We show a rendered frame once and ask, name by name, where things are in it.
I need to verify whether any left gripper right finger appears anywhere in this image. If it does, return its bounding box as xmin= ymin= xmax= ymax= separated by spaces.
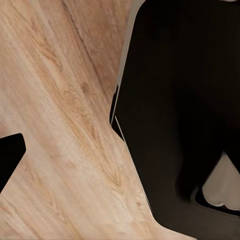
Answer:
xmin=224 ymin=133 xmax=240 ymax=173

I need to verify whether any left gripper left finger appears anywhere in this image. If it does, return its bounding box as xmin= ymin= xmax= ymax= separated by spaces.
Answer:
xmin=0 ymin=133 xmax=26 ymax=193

